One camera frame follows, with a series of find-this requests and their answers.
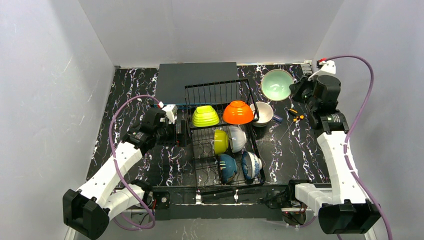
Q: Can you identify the dark striped white bowl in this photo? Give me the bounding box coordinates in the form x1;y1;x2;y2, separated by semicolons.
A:
228;125;247;153

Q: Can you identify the blue patterned bowl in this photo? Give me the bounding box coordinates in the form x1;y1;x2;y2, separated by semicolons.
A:
241;151;262;181

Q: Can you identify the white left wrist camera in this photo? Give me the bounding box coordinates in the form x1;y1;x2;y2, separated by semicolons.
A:
158;101;178;124

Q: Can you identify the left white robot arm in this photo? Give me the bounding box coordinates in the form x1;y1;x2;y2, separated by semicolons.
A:
62;104;183;240

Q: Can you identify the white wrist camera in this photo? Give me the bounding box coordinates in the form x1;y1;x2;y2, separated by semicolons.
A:
158;101;178;124
307;58;336;81

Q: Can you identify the aluminium table edge rail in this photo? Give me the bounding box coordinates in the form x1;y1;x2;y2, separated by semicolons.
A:
299;60;332;133

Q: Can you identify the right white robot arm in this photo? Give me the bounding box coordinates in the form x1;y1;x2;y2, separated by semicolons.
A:
286;75;381;235

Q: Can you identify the dark blue beige bowl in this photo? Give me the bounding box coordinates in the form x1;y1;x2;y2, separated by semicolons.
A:
218;153;238;184

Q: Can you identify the purple cable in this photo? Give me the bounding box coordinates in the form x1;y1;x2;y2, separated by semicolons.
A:
326;54;393;240
108;94;163;231

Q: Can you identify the yellow black T-handle hex key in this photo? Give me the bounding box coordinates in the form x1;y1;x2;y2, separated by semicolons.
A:
279;108;305;141

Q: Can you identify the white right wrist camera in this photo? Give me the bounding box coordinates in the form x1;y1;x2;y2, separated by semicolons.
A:
307;58;336;81

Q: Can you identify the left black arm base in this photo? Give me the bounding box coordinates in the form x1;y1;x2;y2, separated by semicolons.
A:
130;181;171;225

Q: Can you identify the blue red screwdriver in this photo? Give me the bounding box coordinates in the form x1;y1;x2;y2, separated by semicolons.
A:
272;114;284;124

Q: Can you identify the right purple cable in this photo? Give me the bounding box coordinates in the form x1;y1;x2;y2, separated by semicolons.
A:
326;54;393;240

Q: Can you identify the dark grey flat box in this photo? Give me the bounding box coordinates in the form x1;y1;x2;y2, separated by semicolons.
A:
155;62;238;104

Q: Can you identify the orange white bowl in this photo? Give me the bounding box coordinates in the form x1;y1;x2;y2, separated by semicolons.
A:
222;100;254;125

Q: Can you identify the cream white bowl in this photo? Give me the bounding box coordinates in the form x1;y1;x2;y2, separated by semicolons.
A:
250;101;274;128

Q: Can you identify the black wire dish rack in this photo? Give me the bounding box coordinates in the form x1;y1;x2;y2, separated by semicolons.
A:
184;79;266;195

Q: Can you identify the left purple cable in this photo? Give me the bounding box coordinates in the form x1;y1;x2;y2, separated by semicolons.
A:
108;94;163;231

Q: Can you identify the pale green bowl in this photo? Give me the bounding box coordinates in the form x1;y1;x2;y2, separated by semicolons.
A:
260;69;295;101

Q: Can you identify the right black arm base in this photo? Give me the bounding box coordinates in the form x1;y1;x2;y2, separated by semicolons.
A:
258;179;317;229

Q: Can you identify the yellow green bowl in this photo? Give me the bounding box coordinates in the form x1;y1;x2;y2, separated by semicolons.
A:
213;129;229;155

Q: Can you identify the green white bowl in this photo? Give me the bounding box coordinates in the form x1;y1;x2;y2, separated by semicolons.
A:
192;105;220;127

